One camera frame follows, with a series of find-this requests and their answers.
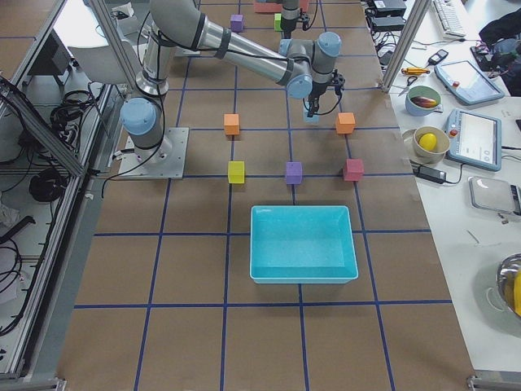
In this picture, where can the orange block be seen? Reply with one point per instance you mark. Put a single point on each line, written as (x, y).
(231, 124)
(345, 123)

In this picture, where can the green foam block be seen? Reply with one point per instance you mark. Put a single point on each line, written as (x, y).
(277, 22)

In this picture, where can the white keyboard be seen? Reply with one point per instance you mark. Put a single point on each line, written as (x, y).
(447, 19)

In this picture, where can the green bowl with fruit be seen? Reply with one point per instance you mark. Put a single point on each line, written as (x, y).
(421, 100)

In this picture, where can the pink block far right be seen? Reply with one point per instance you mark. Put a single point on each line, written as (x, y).
(353, 170)

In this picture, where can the white chair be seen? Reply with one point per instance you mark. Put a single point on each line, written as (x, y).
(99, 64)

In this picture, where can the orange block far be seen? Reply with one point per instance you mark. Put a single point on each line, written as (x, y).
(345, 123)

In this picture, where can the purple block left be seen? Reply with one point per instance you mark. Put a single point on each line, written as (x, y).
(237, 23)

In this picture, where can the black power brick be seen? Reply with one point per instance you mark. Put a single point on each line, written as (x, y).
(385, 15)

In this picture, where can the aluminium frame post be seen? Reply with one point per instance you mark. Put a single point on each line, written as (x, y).
(412, 24)

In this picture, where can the orange block near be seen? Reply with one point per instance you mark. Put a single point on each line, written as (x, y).
(231, 124)

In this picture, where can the beige bowl with lemon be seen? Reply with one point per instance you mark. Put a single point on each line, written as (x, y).
(417, 154)

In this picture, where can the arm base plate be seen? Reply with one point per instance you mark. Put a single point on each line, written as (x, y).
(168, 162)

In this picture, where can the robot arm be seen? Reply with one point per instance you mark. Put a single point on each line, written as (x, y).
(306, 68)
(292, 15)

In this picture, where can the teach pendant far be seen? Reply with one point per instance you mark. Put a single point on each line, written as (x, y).
(467, 83)

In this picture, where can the black power adapter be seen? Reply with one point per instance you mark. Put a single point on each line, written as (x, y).
(430, 174)

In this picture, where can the light blue block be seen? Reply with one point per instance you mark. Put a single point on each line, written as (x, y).
(310, 119)

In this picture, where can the yellow lemon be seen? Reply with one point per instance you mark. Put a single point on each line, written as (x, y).
(428, 141)

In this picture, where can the teach pendant near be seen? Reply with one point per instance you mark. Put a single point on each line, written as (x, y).
(474, 139)

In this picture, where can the metal bowl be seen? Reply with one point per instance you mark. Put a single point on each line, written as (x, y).
(504, 296)

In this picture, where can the teach pendant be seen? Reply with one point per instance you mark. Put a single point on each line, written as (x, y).
(474, 139)
(467, 83)

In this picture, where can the purple block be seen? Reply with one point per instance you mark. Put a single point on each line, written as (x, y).
(294, 173)
(237, 23)

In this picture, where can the grey digital scale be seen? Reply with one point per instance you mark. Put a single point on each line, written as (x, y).
(494, 195)

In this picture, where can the black scissors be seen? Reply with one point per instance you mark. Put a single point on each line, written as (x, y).
(409, 82)

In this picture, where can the yellow foam block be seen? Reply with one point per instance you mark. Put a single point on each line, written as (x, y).
(236, 172)

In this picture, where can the cyan plastic bin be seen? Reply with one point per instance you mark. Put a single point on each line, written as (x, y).
(310, 244)

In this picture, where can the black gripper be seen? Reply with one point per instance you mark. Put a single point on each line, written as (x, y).
(317, 90)

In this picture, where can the purple block right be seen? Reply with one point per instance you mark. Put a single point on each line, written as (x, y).
(294, 173)

